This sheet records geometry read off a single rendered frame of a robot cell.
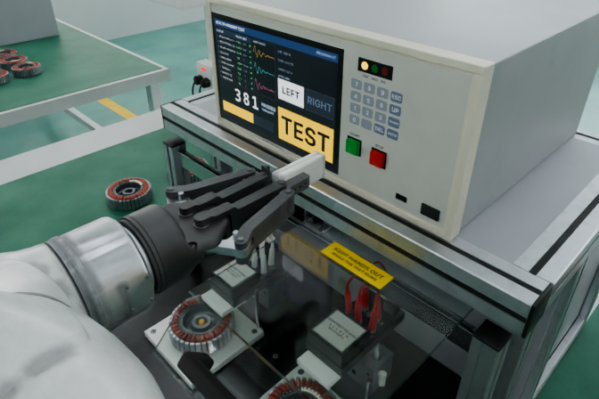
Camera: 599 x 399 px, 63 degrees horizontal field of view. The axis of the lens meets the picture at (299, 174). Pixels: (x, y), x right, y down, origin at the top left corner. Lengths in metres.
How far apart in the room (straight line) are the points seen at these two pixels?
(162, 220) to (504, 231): 0.39
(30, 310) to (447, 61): 0.40
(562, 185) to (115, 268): 0.57
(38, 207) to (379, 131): 1.02
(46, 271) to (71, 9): 5.11
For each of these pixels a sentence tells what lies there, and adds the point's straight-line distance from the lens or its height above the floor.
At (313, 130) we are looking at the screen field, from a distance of 0.65.
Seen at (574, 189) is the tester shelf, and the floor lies 1.11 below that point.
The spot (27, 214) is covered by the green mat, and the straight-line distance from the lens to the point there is 1.40.
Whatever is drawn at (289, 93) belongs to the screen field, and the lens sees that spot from 0.67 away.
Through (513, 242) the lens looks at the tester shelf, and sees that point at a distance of 0.61.
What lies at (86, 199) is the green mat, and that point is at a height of 0.75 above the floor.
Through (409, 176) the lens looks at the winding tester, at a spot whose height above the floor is 1.17.
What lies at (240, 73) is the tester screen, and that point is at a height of 1.22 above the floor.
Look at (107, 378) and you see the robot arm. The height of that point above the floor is 1.29.
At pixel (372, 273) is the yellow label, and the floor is 1.07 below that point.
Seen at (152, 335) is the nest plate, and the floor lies 0.78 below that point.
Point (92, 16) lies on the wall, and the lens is 5.55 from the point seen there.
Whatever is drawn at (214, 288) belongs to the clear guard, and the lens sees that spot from 0.59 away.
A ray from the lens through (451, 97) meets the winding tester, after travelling 0.51.
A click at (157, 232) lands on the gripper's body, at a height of 1.21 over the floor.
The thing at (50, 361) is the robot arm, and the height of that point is 1.29.
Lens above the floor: 1.47
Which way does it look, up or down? 31 degrees down
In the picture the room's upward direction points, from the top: straight up
